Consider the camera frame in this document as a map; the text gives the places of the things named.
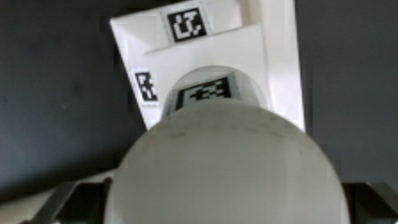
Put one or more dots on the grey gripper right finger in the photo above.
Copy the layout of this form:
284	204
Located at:
371	200

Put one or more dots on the white lamp bulb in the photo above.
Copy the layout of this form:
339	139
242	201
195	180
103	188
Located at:
224	167

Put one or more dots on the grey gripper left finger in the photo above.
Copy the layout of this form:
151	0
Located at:
75	204

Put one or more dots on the white lamp base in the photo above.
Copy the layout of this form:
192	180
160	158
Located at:
211	32

